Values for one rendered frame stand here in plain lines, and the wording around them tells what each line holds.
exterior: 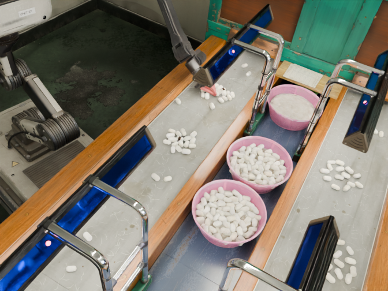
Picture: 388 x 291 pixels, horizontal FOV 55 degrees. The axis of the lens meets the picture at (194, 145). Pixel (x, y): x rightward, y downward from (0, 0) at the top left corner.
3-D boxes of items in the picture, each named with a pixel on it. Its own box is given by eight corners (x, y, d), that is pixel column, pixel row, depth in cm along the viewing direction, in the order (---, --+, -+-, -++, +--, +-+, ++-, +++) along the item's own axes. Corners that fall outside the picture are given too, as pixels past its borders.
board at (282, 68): (273, 75, 192) (274, 73, 191) (283, 62, 201) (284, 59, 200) (336, 100, 183) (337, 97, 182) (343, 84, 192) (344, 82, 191)
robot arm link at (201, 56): (172, 54, 173) (185, 45, 168) (183, 45, 181) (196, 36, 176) (187, 75, 177) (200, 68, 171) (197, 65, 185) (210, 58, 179)
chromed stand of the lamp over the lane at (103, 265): (63, 302, 115) (32, 226, 82) (105, 252, 127) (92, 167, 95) (114, 338, 109) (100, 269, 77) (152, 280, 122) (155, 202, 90)
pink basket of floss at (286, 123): (274, 138, 173) (279, 123, 166) (255, 100, 191) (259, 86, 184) (325, 133, 179) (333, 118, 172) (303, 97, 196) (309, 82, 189)
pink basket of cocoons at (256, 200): (176, 232, 135) (177, 218, 128) (210, 183, 152) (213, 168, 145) (242, 270, 127) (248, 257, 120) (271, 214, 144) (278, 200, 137)
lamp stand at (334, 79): (291, 160, 164) (327, 77, 132) (305, 134, 177) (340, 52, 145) (333, 179, 159) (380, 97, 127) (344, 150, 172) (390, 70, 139)
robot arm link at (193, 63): (181, 64, 173) (189, 58, 169) (187, 58, 178) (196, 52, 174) (190, 76, 175) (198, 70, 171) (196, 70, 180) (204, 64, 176)
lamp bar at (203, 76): (191, 80, 137) (193, 64, 132) (257, 15, 176) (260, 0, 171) (211, 89, 135) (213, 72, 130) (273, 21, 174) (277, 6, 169)
